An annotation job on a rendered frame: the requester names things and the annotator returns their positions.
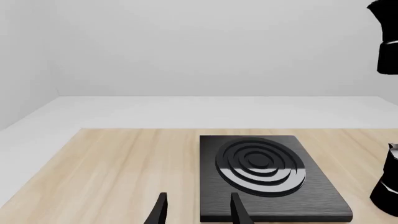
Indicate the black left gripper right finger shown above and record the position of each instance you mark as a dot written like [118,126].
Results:
[238,211]

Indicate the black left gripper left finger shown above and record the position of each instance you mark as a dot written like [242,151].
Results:
[160,211]

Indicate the flat black stove plate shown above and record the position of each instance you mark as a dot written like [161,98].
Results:
[258,172]

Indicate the black moka pot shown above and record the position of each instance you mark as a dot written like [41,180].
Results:
[388,35]
[387,184]

